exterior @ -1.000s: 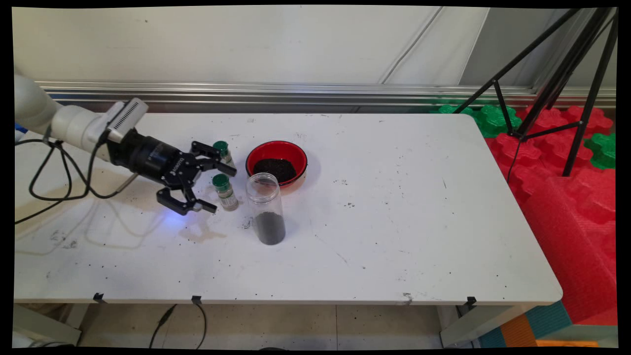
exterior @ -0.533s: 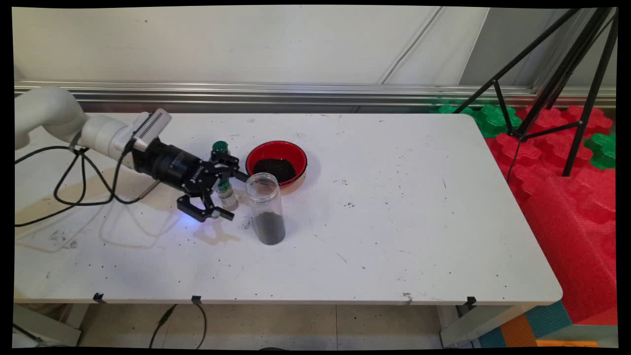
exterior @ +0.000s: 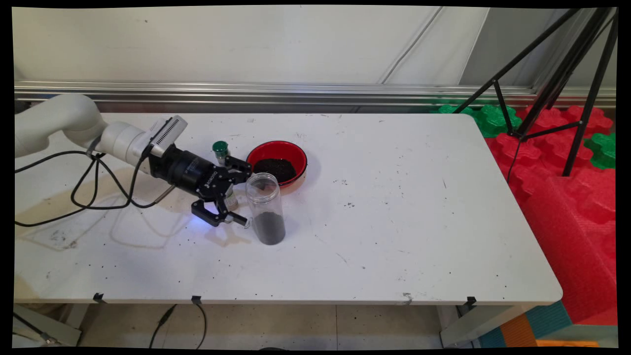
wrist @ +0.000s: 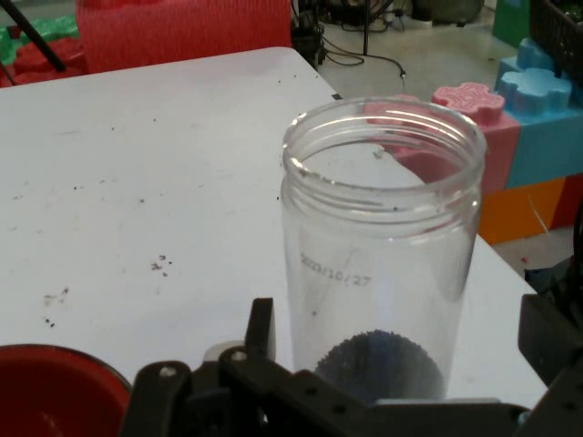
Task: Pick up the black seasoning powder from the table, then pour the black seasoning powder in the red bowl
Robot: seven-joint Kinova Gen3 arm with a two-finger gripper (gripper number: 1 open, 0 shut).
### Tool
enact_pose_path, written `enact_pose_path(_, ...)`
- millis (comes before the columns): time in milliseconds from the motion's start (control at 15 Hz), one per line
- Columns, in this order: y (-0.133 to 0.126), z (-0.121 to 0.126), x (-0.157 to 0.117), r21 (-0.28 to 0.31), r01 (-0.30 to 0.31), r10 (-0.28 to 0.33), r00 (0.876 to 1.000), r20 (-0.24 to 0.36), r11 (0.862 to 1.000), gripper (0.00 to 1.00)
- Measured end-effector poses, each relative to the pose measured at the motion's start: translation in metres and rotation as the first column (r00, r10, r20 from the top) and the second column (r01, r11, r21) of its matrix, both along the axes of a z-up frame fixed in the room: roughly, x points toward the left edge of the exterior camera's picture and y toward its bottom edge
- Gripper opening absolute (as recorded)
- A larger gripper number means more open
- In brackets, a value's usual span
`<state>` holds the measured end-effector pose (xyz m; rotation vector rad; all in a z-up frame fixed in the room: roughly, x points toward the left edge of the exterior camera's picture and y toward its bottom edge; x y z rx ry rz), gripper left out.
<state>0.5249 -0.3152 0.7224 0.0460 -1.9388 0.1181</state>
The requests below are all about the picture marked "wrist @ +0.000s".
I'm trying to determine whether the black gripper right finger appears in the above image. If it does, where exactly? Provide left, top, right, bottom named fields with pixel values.
left=517, top=293, right=583, bottom=437

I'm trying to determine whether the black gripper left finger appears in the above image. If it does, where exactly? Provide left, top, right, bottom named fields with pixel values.
left=122, top=298, right=380, bottom=437

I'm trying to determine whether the clear jar with black seeds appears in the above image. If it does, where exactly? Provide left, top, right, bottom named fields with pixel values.
left=281, top=97, right=487, bottom=406

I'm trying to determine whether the orange foam block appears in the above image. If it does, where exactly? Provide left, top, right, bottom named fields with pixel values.
left=476, top=176, right=568, bottom=247

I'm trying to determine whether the pink foam block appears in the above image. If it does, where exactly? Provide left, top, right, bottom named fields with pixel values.
left=363, top=81, right=523, bottom=198

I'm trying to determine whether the red bowl with black seeds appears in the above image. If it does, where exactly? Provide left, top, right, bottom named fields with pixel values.
left=0, top=344, right=134, bottom=437

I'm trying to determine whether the light blue foam block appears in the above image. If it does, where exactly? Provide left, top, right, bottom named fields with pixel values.
left=494, top=37, right=583, bottom=188

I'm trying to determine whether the black plastic basket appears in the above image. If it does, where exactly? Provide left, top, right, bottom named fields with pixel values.
left=527, top=0, right=583, bottom=79

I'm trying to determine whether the green foam panel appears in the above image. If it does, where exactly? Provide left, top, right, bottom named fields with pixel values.
left=491, top=0, right=535, bottom=49

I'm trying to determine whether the large red foam block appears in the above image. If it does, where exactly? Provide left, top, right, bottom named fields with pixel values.
left=76, top=0, right=293, bottom=75

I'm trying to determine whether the green studded foam block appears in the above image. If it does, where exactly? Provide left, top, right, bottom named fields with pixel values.
left=0, top=15, right=77, bottom=52

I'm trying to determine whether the black floor cable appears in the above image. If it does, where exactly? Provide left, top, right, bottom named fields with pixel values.
left=318, top=22, right=409, bottom=88

